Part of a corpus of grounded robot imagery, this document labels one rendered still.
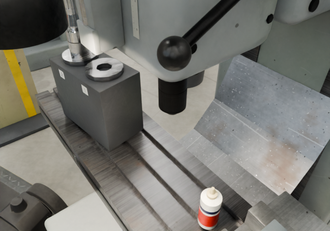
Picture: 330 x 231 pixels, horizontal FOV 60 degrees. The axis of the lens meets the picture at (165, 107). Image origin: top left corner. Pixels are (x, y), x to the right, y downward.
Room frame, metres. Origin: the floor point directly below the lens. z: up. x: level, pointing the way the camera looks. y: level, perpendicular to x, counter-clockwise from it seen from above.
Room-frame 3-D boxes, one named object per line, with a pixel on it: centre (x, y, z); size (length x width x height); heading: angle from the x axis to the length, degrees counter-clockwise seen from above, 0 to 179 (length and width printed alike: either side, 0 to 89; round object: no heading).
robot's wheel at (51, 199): (0.64, 0.46, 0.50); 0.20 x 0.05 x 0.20; 61
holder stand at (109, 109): (0.62, 0.18, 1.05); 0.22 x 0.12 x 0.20; 46
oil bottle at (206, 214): (0.31, -0.09, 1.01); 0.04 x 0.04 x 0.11
